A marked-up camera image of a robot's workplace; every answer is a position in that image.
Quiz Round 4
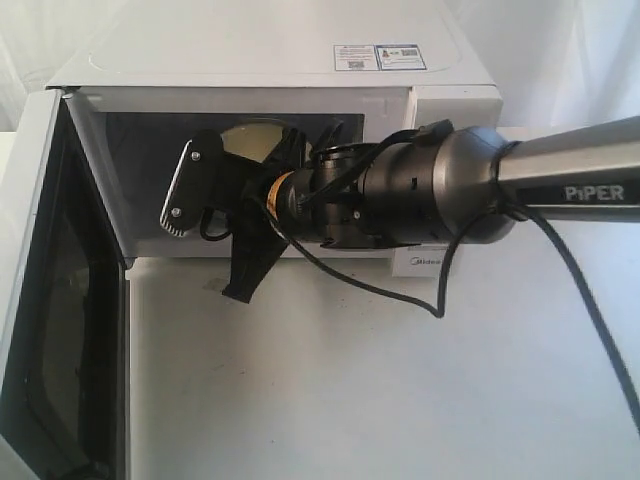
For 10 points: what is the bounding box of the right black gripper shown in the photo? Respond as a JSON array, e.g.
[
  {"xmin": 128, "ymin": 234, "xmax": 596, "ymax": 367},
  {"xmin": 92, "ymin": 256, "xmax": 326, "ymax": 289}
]
[{"xmin": 222, "ymin": 128, "xmax": 320, "ymax": 304}]

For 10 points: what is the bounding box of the white bowl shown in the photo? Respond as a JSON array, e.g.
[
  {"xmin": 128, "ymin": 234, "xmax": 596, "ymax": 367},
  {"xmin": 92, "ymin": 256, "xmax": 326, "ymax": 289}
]
[{"xmin": 221, "ymin": 118, "xmax": 286, "ymax": 163}]

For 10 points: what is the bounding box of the white microwave door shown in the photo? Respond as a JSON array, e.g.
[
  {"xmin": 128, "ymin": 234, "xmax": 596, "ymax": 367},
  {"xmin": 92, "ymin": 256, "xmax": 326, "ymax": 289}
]
[{"xmin": 1, "ymin": 90, "xmax": 129, "ymax": 479}]

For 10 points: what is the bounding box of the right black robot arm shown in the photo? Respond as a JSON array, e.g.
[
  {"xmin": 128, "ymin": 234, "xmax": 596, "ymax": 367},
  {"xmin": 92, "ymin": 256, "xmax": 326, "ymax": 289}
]
[{"xmin": 224, "ymin": 117, "xmax": 639, "ymax": 302}]

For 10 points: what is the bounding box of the white microwave oven body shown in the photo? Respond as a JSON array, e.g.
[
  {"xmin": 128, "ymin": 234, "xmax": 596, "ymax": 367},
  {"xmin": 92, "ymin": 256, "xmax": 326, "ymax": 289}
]
[{"xmin": 48, "ymin": 5, "xmax": 502, "ymax": 260}]

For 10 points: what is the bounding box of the blue warning sticker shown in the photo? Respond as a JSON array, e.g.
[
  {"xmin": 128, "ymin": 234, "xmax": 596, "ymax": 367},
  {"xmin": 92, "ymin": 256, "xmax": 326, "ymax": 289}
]
[{"xmin": 333, "ymin": 44, "xmax": 427, "ymax": 72}]

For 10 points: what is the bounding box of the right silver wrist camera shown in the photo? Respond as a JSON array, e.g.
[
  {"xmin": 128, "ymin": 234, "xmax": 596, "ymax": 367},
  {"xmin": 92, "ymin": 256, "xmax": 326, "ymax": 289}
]
[{"xmin": 159, "ymin": 130, "xmax": 224, "ymax": 238}]

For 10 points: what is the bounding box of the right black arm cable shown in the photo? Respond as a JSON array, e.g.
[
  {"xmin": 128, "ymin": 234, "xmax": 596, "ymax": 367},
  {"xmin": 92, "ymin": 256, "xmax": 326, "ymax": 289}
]
[{"xmin": 197, "ymin": 119, "xmax": 640, "ymax": 406}]

